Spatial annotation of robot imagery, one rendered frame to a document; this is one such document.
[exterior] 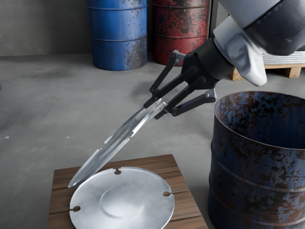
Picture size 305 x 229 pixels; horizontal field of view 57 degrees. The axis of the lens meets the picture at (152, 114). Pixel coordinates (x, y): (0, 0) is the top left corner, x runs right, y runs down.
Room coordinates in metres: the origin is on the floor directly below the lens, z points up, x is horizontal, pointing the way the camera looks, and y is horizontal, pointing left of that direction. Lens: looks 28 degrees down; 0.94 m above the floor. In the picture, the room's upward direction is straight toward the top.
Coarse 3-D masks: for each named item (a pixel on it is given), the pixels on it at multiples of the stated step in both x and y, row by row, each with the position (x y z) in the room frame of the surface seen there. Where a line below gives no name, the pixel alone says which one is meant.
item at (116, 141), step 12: (144, 108) 0.69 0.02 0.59; (132, 120) 0.67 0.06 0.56; (144, 120) 0.51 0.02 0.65; (120, 132) 0.60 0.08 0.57; (132, 132) 0.51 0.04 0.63; (108, 144) 0.58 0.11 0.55; (120, 144) 0.46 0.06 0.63; (96, 156) 0.56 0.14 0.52; (108, 156) 0.45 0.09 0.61; (84, 168) 0.59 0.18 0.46; (96, 168) 0.44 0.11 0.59; (72, 180) 0.55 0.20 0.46; (84, 180) 0.44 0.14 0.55
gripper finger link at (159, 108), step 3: (159, 105) 0.55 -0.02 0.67; (162, 105) 0.54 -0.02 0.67; (156, 108) 0.55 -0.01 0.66; (159, 108) 0.53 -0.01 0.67; (162, 108) 0.53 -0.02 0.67; (153, 111) 0.54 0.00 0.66; (156, 111) 0.53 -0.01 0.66; (159, 111) 0.53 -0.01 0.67; (153, 114) 0.53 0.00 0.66; (156, 114) 0.53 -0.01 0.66; (150, 117) 0.53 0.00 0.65; (147, 120) 0.53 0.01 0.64; (144, 123) 0.54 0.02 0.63; (141, 126) 0.54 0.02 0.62
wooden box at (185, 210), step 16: (128, 160) 0.77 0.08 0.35; (144, 160) 0.77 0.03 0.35; (160, 160) 0.77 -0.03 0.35; (64, 176) 0.69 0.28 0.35; (160, 176) 0.69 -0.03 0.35; (176, 176) 0.69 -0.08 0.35; (64, 192) 0.62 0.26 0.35; (176, 192) 0.62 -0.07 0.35; (64, 208) 0.56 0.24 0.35; (80, 208) 0.56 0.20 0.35; (176, 208) 0.56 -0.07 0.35; (192, 208) 0.56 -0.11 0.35; (48, 224) 0.50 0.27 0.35; (64, 224) 0.50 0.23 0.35; (176, 224) 0.50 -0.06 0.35; (192, 224) 0.50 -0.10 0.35
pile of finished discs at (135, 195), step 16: (96, 176) 0.69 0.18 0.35; (112, 176) 0.69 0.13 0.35; (128, 176) 0.69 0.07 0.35; (144, 176) 0.69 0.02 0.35; (80, 192) 0.62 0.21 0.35; (96, 192) 0.62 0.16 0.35; (112, 192) 0.61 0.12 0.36; (128, 192) 0.61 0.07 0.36; (144, 192) 0.62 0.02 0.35; (160, 192) 0.62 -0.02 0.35; (96, 208) 0.56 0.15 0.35; (112, 208) 0.55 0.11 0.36; (128, 208) 0.55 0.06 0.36; (144, 208) 0.56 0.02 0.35; (160, 208) 0.56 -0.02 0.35; (80, 224) 0.50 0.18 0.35; (96, 224) 0.50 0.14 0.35; (112, 224) 0.50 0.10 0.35; (128, 224) 0.50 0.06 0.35; (144, 224) 0.50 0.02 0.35; (160, 224) 0.50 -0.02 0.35
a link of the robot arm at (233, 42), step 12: (228, 24) 0.49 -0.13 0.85; (216, 36) 0.49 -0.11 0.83; (228, 36) 0.47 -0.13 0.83; (240, 36) 0.46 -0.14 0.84; (228, 48) 0.46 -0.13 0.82; (240, 48) 0.45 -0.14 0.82; (252, 48) 0.46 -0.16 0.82; (228, 60) 0.48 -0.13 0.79; (240, 60) 0.44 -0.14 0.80; (252, 60) 0.44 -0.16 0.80; (240, 72) 0.43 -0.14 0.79; (252, 72) 0.42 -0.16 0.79; (264, 72) 0.46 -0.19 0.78
